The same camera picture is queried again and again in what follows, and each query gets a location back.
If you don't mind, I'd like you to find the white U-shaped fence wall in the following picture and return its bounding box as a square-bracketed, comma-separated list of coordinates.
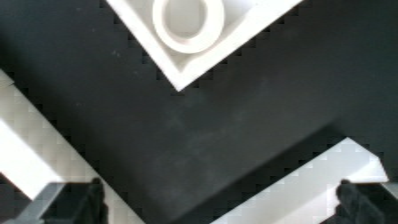
[0, 70, 398, 224]

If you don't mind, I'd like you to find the white square tabletop tray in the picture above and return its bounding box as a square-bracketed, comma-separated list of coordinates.
[104, 0, 303, 91]

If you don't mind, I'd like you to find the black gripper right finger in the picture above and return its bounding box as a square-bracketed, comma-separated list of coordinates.
[335, 180, 398, 224]

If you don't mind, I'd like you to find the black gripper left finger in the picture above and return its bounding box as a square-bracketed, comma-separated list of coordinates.
[23, 178, 108, 224]

